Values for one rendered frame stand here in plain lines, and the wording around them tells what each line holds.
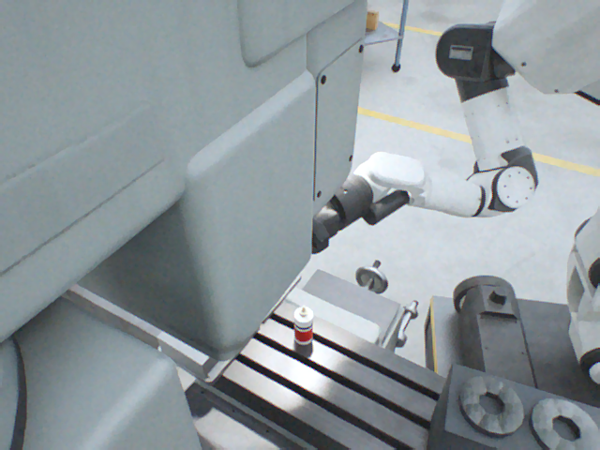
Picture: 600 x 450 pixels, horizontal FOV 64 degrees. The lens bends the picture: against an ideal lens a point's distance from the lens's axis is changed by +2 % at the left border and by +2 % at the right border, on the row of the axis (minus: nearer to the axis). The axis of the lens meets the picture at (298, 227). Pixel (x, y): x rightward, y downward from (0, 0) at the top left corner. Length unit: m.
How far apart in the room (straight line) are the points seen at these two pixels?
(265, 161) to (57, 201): 0.19
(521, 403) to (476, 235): 1.98
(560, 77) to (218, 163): 0.67
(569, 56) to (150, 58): 0.70
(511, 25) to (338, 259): 1.77
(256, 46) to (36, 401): 0.26
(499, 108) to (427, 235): 1.74
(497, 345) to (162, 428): 1.29
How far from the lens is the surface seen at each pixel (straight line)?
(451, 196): 0.94
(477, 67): 0.98
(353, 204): 0.82
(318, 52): 0.49
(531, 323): 1.66
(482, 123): 1.00
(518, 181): 0.98
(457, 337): 1.76
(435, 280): 2.46
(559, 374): 1.59
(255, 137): 0.38
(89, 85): 0.27
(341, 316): 1.24
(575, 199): 3.27
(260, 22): 0.36
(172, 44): 0.30
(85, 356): 0.33
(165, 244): 0.40
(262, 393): 1.00
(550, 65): 0.89
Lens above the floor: 1.78
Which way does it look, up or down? 42 degrees down
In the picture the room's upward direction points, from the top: straight up
